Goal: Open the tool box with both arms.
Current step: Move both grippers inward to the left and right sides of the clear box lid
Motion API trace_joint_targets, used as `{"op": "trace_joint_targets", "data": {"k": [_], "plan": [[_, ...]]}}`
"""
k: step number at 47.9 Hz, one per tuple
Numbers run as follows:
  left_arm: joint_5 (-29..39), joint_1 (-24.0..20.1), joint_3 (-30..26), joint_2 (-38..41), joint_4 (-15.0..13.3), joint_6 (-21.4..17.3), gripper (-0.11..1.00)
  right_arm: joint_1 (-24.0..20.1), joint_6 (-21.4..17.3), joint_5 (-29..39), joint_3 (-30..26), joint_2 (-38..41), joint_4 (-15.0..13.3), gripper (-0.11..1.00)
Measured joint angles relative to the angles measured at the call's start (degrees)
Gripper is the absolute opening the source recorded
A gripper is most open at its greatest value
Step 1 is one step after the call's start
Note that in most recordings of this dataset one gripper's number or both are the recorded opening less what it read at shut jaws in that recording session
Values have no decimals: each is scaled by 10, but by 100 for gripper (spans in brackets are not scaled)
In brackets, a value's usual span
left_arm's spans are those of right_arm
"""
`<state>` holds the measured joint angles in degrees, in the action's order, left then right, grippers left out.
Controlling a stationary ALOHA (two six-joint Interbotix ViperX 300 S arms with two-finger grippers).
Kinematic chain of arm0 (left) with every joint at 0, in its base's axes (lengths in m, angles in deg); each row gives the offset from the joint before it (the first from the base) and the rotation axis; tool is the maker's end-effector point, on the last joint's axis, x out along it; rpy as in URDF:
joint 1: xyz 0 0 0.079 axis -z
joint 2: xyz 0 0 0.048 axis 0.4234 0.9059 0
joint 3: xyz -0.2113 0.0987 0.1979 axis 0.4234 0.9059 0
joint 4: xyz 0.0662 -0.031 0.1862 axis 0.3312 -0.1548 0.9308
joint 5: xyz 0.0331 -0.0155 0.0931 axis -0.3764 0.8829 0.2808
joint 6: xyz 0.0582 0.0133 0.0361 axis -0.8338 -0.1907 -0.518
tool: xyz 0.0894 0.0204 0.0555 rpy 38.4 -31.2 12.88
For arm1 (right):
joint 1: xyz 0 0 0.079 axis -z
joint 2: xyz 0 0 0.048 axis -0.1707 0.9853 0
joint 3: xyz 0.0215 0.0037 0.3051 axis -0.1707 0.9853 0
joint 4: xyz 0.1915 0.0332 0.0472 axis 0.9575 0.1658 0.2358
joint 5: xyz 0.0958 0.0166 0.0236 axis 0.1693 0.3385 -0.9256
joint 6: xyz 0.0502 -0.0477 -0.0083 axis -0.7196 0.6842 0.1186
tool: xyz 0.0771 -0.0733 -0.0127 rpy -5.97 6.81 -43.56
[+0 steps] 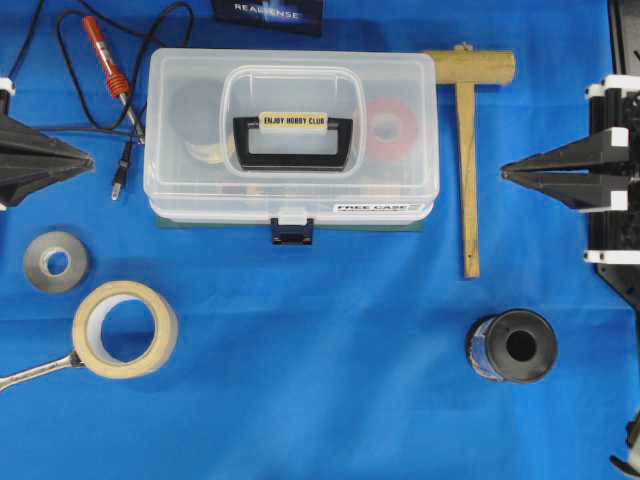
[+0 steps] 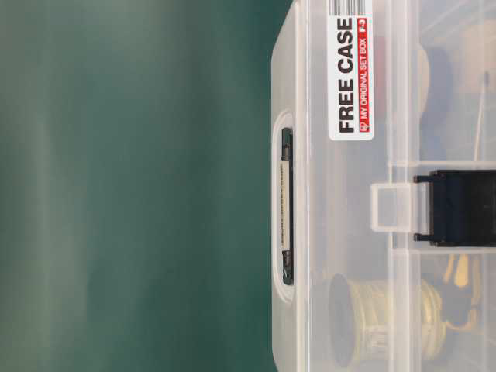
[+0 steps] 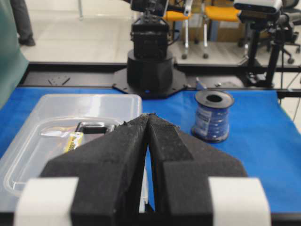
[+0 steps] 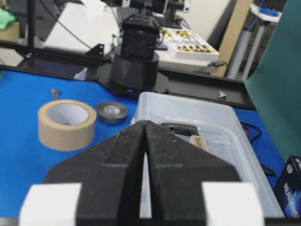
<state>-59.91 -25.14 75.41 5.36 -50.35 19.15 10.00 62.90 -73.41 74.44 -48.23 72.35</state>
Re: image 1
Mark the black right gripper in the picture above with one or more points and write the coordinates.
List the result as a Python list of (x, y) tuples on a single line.
[(612, 151)]

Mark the black RealSense box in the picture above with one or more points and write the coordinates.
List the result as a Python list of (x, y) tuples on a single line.
[(295, 16)]

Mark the wooden mallet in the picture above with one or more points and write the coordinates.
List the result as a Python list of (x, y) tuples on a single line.
[(464, 68)]

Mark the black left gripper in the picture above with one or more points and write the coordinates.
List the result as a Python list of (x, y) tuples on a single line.
[(18, 140)]

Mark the orange handled soldering iron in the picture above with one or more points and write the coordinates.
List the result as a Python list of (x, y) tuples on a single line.
[(116, 81)]

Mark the grey tape roll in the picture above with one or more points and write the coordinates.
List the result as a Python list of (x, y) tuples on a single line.
[(55, 262)]

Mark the black white object at corner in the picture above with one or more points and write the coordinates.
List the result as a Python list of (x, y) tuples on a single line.
[(630, 466)]

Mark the red tape roll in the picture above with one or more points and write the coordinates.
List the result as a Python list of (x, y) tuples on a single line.
[(391, 130)]

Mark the beige masking tape roll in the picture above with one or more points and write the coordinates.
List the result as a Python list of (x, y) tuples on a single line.
[(87, 330)]

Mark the black yellow wire spool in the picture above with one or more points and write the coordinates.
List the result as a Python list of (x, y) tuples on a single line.
[(194, 116)]

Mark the dark blue box latch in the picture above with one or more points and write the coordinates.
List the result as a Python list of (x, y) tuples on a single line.
[(285, 234)]

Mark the silver metal wrench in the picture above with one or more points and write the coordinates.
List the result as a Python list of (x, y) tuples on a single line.
[(72, 360)]

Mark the blue table cloth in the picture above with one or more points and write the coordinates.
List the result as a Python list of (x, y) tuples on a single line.
[(344, 359)]

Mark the black box carry handle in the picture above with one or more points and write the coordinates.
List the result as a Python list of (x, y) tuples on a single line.
[(292, 162)]

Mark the clear plastic tool box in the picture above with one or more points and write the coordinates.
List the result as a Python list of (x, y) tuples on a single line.
[(293, 93)]

